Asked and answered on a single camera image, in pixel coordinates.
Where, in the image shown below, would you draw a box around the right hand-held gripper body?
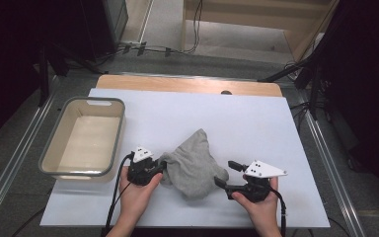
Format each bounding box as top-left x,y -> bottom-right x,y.
225,160 -> 289,203

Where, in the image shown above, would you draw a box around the dark cabinet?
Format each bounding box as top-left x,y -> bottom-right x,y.
78,0 -> 130,63

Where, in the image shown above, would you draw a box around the left hand-held gripper cable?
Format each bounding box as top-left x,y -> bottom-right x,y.
103,152 -> 136,237

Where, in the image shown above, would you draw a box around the grey shorts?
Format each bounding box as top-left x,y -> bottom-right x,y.
159,127 -> 230,200

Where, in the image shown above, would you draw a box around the black metal stand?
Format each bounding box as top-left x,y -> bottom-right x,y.
257,53 -> 332,121
37,40 -> 109,108

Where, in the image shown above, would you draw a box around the beige basket with grey rim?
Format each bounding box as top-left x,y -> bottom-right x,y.
38,96 -> 126,182

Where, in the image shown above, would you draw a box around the person's right hand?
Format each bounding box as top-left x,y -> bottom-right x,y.
231,174 -> 279,231

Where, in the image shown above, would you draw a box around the dark curtain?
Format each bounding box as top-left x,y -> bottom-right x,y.
0,0 -> 92,152
319,0 -> 379,210

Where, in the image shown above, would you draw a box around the right hand-held gripper cable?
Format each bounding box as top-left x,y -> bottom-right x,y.
269,187 -> 288,237

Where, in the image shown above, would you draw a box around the metal floor rail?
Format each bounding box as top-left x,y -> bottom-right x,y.
0,74 -> 60,228
297,88 -> 367,237

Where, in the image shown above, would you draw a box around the wooden shelf unit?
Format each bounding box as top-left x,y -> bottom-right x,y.
180,0 -> 341,64

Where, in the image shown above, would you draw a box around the black hanging cable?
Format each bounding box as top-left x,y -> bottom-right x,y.
182,0 -> 204,54

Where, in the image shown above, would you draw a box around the hand-held gripper cable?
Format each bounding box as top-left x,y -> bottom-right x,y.
103,152 -> 136,237
269,187 -> 288,237

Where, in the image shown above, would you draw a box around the black floor cable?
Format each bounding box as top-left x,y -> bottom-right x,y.
10,207 -> 46,237
327,216 -> 351,237
93,43 -> 195,66
288,101 -> 314,132

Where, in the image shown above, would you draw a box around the person's left hand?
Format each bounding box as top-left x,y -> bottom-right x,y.
117,166 -> 164,221

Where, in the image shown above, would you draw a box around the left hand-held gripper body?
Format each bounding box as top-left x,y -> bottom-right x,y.
126,145 -> 161,187

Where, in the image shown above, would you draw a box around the white power strip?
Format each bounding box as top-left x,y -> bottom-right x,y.
117,39 -> 143,47

